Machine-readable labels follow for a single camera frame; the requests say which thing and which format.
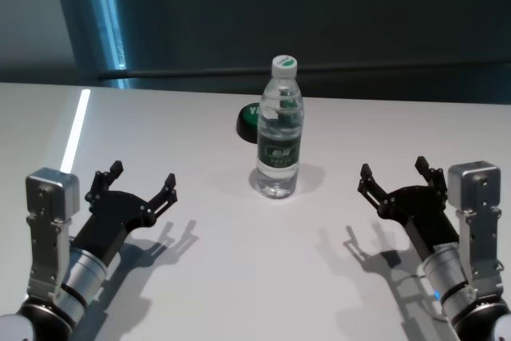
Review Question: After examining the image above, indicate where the green YES button black base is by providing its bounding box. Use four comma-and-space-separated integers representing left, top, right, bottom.
234, 101, 263, 143

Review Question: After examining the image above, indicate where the grey horizontal rail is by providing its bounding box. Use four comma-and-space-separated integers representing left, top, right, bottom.
97, 59, 511, 81

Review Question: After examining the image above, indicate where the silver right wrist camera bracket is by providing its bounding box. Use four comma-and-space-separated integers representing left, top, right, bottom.
446, 161, 502, 290

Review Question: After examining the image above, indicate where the clear water bottle green label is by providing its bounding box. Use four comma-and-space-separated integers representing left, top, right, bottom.
255, 54, 303, 199

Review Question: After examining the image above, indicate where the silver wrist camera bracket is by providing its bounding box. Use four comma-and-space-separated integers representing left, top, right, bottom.
24, 168, 81, 298
446, 161, 502, 290

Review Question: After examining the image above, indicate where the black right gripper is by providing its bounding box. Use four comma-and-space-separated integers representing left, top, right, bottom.
357, 156, 460, 256

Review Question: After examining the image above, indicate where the narrow window pane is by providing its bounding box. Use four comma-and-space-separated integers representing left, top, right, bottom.
81, 0, 131, 89

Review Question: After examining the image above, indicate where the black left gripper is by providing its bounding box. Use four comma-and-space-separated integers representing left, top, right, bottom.
71, 160, 178, 264

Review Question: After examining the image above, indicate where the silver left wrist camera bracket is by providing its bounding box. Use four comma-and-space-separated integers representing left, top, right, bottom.
24, 168, 81, 298

